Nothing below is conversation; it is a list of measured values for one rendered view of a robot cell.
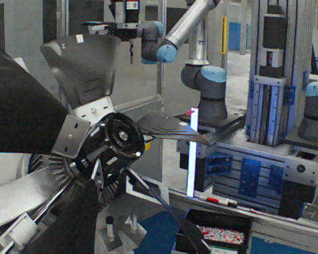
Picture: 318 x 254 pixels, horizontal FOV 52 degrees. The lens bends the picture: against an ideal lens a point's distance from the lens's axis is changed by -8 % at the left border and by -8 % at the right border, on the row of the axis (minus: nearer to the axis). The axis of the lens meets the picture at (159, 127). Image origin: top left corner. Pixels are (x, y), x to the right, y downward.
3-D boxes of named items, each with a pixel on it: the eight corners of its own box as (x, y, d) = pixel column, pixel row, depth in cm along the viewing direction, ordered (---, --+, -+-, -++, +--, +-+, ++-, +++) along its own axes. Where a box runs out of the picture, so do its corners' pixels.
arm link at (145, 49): (148, 65, 147) (148, 40, 144) (137, 63, 157) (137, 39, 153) (164, 65, 151) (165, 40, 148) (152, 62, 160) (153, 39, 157)
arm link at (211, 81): (210, 99, 153) (211, 69, 149) (193, 93, 164) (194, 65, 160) (230, 97, 158) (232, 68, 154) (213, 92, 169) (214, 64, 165)
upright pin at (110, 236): (105, 239, 81) (103, 217, 80) (110, 235, 83) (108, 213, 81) (111, 242, 80) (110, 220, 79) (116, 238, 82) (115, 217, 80)
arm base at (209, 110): (205, 110, 173) (206, 91, 170) (232, 116, 165) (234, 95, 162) (189, 116, 162) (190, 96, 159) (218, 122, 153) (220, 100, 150)
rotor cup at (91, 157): (87, 197, 75) (121, 174, 68) (55, 142, 77) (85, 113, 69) (126, 176, 87) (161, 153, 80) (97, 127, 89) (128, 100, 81)
